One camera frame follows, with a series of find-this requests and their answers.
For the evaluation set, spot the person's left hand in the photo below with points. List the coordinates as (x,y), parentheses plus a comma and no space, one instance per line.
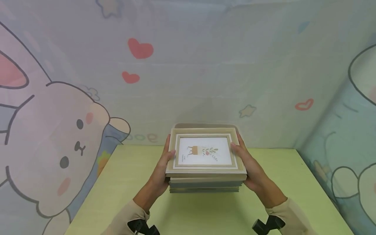
(157,181)

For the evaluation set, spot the person's right hand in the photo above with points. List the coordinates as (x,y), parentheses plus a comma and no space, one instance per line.
(257,181)

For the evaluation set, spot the person's right thumb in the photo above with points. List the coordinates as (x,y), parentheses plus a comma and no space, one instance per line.
(236,150)

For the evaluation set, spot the person's right fingers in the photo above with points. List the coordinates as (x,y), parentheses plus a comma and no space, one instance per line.
(241,139)

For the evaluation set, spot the person's left fingers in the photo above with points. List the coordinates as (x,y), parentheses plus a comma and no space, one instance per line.
(168,143)

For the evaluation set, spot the person's left thumb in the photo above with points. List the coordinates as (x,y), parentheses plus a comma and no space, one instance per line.
(171,156)

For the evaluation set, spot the beige picture frame plant print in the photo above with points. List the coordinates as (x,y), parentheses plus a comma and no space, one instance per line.
(205,169)

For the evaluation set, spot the dark grey picture frame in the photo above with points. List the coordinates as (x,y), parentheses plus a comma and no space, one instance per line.
(205,190)

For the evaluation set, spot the person's left forearm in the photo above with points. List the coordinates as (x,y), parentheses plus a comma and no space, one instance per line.
(126,218)

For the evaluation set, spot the person's right forearm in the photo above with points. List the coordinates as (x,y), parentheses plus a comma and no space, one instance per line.
(293,218)

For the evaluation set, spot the black wrist band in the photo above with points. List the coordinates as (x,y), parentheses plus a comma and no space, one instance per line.
(268,225)
(142,227)

